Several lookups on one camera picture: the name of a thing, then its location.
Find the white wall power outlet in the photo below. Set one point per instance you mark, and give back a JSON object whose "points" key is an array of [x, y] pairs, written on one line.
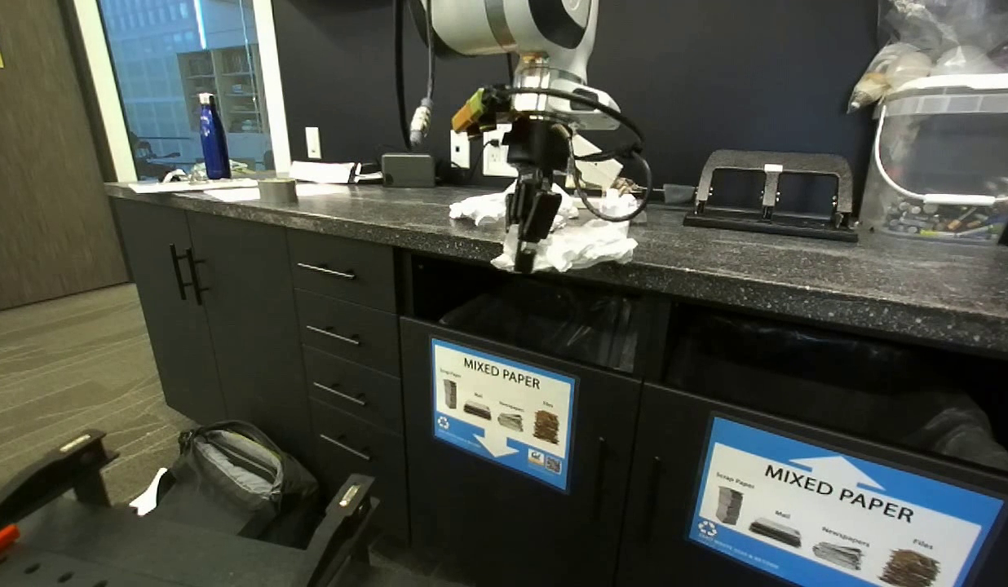
{"points": [[493, 162]]}

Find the white paper scrap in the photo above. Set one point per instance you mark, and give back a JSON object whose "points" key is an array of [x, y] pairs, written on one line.
{"points": [[148, 497]]}

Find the white light switch plate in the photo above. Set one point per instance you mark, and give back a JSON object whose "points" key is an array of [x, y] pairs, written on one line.
{"points": [[314, 140]]}

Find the black power adapter box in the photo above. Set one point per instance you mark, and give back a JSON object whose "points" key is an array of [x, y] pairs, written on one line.
{"points": [[404, 171]]}

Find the clear plastic bag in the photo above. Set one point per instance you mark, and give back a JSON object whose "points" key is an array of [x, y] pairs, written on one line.
{"points": [[928, 26]]}

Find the blue sign upward arrow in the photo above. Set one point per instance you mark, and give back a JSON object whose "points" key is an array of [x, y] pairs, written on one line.
{"points": [[839, 510]]}

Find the white window frame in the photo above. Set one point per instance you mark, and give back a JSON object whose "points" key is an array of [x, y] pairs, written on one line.
{"points": [[103, 87]]}

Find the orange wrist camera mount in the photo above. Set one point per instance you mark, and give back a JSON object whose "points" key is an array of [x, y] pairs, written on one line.
{"points": [[473, 109]]}

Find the blue sign downward arrow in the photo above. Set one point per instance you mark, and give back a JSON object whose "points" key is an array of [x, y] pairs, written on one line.
{"points": [[502, 411]]}

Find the black grey backpack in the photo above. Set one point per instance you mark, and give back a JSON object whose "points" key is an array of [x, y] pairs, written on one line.
{"points": [[243, 467]]}

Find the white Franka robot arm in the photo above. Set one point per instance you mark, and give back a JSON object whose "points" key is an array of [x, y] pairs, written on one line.
{"points": [[491, 22]]}

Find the clear plastic storage container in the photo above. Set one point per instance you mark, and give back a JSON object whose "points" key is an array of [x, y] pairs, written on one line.
{"points": [[946, 151]]}

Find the white paper sheet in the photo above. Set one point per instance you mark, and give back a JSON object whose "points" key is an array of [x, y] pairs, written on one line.
{"points": [[233, 192], [163, 186]]}

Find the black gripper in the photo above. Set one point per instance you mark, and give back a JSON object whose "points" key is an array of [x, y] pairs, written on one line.
{"points": [[536, 151]]}

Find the small white wall plate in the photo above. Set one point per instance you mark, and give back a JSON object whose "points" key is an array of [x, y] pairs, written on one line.
{"points": [[461, 151]]}

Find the flat white box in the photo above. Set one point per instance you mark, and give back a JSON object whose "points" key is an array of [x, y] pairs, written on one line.
{"points": [[325, 171]]}

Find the black bin cabinet door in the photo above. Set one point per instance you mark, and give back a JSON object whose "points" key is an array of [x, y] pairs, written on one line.
{"points": [[605, 524], [667, 489]]}

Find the blue water bottle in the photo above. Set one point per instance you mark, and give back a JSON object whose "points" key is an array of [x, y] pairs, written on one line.
{"points": [[214, 140]]}

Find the large white paper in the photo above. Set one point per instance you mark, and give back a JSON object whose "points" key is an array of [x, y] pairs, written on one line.
{"points": [[589, 250]]}

